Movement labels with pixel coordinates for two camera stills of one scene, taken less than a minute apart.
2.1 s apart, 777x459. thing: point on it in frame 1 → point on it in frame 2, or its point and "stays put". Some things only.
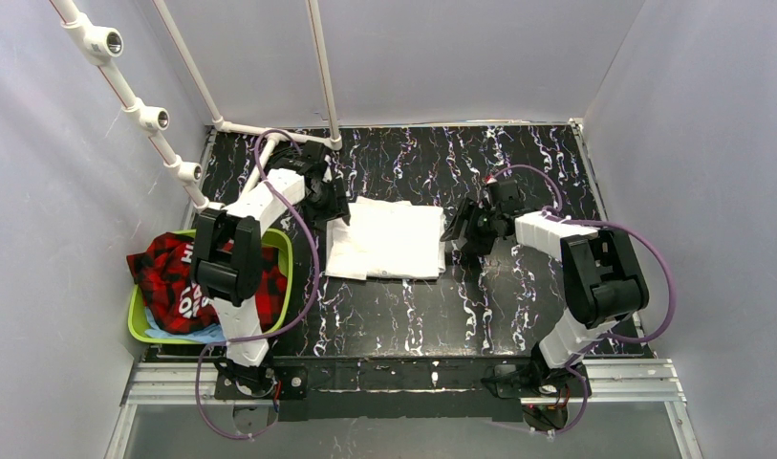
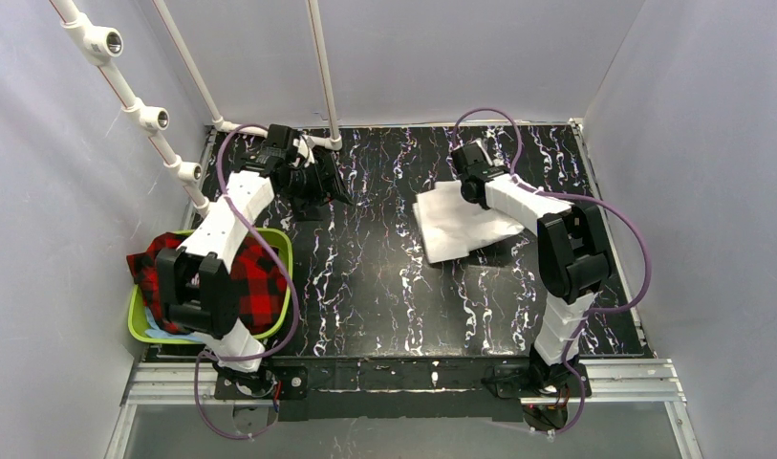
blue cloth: [214, 333] stays put
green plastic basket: [137, 308] stays put
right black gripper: [466, 222] → [466, 162]
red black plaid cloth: [161, 267] stays put
